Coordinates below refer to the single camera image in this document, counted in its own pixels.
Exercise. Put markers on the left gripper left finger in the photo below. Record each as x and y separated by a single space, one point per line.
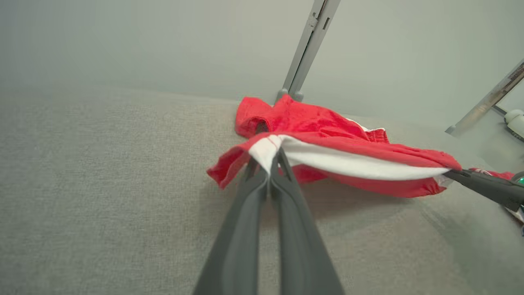
237 246

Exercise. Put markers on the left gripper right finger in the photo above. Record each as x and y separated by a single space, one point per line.
299 246

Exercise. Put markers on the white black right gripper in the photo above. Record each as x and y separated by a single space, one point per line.
519 213

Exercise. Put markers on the grey fabric sofa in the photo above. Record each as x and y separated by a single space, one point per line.
102 205

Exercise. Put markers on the red white lettered jersey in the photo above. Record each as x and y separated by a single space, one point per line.
319 123

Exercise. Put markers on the white rounded device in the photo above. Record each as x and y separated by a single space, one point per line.
516 121

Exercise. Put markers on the grey metal partition post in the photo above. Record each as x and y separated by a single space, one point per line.
483 106
305 53

